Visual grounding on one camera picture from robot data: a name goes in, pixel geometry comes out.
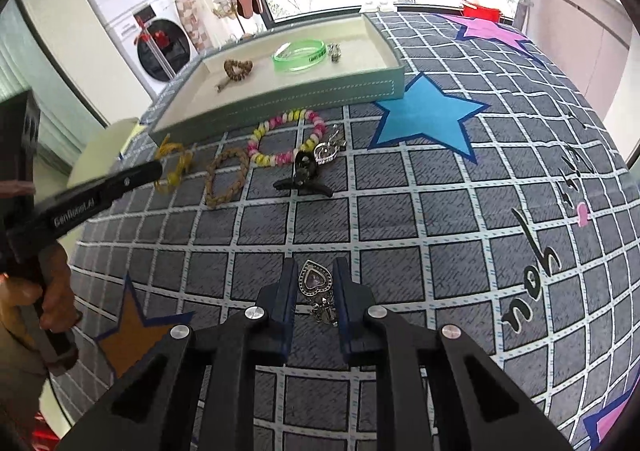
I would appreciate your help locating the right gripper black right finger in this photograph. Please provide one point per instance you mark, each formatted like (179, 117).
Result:
(435, 389)

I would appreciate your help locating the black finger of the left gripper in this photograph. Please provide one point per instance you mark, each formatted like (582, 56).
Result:
(67, 210)

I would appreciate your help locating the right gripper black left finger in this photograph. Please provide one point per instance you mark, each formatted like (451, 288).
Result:
(195, 388)

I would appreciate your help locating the silver heart pendant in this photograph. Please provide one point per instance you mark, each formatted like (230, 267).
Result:
(326, 151)
(315, 283)

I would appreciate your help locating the black claw hair clip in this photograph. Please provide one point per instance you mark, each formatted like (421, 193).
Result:
(306, 172)

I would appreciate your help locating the green translucent bangle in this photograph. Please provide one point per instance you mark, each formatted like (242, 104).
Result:
(297, 56)

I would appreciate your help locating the silver star hair pin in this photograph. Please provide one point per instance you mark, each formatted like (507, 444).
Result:
(334, 52)

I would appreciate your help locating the teal jewelry tray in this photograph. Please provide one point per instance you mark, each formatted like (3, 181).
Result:
(190, 109)

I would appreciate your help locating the person left hand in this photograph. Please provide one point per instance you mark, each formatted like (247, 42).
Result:
(58, 308)

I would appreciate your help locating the green sofa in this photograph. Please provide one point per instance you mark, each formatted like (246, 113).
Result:
(103, 151)

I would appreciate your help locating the white washing machine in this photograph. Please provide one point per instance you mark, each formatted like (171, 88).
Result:
(163, 21)

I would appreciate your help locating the red mop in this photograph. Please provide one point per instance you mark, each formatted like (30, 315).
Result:
(150, 55)

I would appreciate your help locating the slipper rack stand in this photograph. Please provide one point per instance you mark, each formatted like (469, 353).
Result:
(240, 10)

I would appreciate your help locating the red bucket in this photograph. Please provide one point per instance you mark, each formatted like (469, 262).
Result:
(475, 10)

